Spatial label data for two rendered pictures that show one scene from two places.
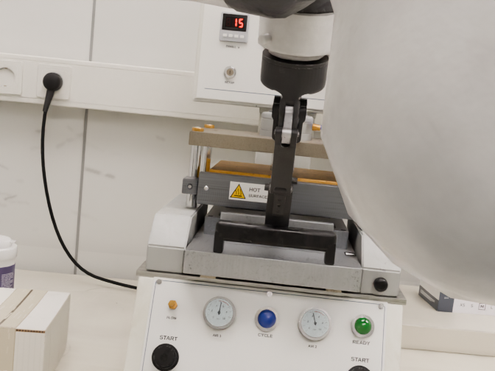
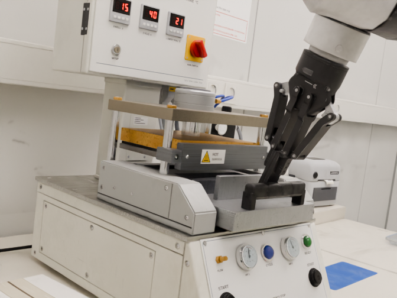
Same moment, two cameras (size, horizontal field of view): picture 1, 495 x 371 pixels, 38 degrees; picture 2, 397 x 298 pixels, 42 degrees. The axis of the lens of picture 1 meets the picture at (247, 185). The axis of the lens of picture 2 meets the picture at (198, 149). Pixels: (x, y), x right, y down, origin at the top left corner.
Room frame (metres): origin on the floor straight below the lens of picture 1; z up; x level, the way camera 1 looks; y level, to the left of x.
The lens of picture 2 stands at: (0.42, 0.67, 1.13)
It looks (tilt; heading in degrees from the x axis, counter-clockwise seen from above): 6 degrees down; 312
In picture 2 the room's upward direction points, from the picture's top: 7 degrees clockwise
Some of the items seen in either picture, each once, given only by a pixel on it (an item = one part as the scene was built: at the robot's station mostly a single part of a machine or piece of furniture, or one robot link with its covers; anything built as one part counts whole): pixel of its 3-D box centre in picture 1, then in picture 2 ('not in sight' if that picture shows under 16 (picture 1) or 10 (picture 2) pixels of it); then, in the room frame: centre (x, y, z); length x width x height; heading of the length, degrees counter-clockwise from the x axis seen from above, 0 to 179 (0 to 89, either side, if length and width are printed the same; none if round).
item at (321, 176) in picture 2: not in sight; (300, 178); (1.40, -1.02, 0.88); 0.25 x 0.20 x 0.17; 175
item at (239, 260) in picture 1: (275, 236); (214, 188); (1.01, -0.05, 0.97); 0.30 x 0.22 x 0.08; 177
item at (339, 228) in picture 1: (276, 223); (197, 177); (1.06, -0.05, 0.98); 0.20 x 0.17 x 0.03; 87
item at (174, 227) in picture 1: (180, 229); (152, 193); (1.03, 0.09, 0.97); 0.25 x 0.05 x 0.07; 177
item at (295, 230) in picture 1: (275, 241); (275, 194); (0.87, -0.04, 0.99); 0.15 x 0.02 x 0.04; 87
